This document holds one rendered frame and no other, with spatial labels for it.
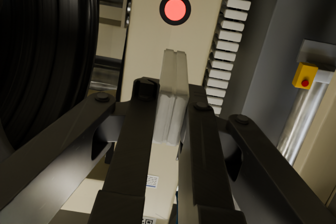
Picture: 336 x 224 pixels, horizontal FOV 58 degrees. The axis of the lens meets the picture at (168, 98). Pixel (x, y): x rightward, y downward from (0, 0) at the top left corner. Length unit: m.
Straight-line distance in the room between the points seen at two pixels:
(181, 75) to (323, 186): 0.28
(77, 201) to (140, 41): 0.69
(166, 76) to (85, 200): 0.90
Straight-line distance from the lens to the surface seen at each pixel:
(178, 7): 0.45
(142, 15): 0.46
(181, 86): 0.15
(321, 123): 0.36
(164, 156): 0.56
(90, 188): 1.00
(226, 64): 0.49
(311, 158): 0.38
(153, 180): 0.59
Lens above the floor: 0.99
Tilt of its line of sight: 26 degrees up
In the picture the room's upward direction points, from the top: 169 degrees counter-clockwise
